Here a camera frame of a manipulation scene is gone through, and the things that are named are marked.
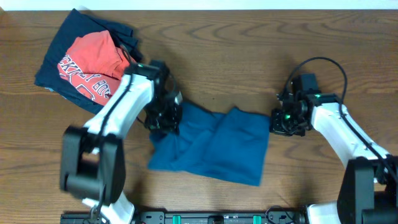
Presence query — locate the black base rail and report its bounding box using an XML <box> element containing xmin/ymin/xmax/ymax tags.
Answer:
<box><xmin>60</xmin><ymin>210</ymin><xmax>308</xmax><ymax>224</ymax></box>

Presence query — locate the folded navy shirt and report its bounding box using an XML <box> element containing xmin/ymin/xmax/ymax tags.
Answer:
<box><xmin>34</xmin><ymin>9</ymin><xmax>142</xmax><ymax>114</ymax></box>

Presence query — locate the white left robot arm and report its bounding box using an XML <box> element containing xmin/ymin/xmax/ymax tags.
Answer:
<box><xmin>60</xmin><ymin>60</ymin><xmax>182</xmax><ymax>223</ymax></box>

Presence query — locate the folded red printed shirt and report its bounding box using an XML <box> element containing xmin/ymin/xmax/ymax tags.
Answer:
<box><xmin>57</xmin><ymin>30</ymin><xmax>135</xmax><ymax>106</ymax></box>

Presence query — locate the blue polo shirt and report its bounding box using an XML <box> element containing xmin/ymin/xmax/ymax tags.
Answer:
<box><xmin>147</xmin><ymin>103</ymin><xmax>270</xmax><ymax>186</ymax></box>

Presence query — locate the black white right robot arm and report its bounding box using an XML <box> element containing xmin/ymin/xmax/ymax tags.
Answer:
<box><xmin>270</xmin><ymin>91</ymin><xmax>397</xmax><ymax>224</ymax></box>

